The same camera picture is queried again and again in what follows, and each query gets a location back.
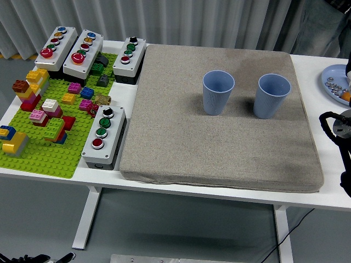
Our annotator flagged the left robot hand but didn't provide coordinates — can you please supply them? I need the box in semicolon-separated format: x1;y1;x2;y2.
0;251;77;263

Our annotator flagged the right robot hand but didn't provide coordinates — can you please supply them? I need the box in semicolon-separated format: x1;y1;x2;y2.
344;52;351;85

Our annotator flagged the blue ribbed plastic cup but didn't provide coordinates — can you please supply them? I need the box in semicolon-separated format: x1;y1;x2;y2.
253;73;291;119
202;70;236;116

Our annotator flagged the blue plastic plate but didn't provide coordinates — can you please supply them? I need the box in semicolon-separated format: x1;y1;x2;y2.
321;64;351;106

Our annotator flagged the person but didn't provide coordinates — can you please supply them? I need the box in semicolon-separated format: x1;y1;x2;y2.
290;0;351;58

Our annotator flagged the white table leg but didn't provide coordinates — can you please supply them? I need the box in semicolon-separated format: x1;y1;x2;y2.
273;204;294;263
71;186;103;250

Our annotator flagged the green studded baseplate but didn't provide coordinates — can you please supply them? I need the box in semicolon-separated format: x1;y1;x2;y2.
0;52;119;179

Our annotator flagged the blue yellow grey brick stack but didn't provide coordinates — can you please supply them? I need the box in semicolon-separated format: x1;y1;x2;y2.
0;125;30;158

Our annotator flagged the green orange blue brick stack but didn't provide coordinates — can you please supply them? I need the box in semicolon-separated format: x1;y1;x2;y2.
42;117;68;145

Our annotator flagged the red toy brick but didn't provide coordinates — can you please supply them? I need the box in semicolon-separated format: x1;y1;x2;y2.
62;116;77;130

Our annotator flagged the pink and red brick stack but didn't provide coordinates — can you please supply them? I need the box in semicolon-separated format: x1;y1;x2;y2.
29;109;49;128

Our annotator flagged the four-button grey control box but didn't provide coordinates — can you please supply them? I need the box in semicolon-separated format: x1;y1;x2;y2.
112;36;147;85
81;105;128;171

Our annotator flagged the white and pink brick stack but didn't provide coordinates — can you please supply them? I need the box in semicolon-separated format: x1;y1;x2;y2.
42;98;64;119

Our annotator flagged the yellow white pink brick tower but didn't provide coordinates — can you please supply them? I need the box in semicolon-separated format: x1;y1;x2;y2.
20;68;50;112

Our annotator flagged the yellow toy brick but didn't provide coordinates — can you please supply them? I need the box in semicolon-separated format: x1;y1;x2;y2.
61;93;77;106

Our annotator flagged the brass pipe fitting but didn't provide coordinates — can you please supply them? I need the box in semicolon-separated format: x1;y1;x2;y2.
94;94;112;106

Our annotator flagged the brown toy brick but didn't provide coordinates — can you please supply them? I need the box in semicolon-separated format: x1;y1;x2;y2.
12;79;30;94

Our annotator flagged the blue toy brick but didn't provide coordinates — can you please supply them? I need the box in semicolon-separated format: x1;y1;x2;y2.
80;87;95;100

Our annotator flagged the grey-brown cushion mat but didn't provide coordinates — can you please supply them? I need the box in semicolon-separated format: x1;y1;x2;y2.
120;44;325;194

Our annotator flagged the dark green toy brick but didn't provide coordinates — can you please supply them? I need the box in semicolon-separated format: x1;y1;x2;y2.
90;62;105;76

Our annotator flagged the dark grey sloped brick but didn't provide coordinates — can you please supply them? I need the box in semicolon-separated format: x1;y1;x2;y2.
95;54;110;67

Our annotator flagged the five-button grey control box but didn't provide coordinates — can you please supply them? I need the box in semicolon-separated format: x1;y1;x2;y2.
63;29;104;87
35;26;79;80

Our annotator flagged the white pleated curtain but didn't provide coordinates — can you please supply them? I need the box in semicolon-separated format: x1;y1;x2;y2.
0;0;302;60

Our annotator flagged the black floor cable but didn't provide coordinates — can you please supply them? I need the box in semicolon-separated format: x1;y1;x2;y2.
260;208;315;263

